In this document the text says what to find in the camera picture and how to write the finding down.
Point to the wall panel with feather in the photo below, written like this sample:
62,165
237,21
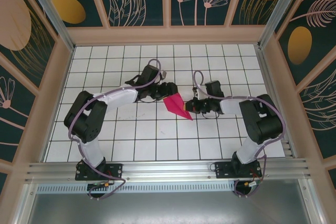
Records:
315,24

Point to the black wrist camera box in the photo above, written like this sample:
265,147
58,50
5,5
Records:
148,75
214,89

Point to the wall panel with pale oval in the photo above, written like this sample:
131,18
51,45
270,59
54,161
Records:
21,24

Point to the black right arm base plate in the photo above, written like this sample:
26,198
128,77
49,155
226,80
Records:
223,170

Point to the grey metal plate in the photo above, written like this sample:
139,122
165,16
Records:
168,208

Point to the wall panel with pink fronds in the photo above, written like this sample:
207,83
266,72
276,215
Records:
320,108

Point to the aluminium frame post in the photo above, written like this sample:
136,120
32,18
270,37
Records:
47,6
281,3

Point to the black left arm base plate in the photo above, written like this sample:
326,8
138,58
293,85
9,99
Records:
115,171

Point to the pink paper sheet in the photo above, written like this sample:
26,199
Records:
174,104

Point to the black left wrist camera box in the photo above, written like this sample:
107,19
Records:
148,75

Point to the long aluminium mounting rail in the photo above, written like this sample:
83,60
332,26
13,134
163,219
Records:
168,167

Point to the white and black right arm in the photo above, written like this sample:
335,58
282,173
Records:
262,121

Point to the wall panel with orange oval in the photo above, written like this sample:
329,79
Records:
71,9

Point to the wall panel with single flower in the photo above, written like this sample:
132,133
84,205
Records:
13,103

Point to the aluminium table side rail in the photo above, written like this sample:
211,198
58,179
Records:
273,103

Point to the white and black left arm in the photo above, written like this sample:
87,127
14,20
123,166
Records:
86,121

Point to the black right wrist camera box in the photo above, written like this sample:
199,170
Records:
214,89

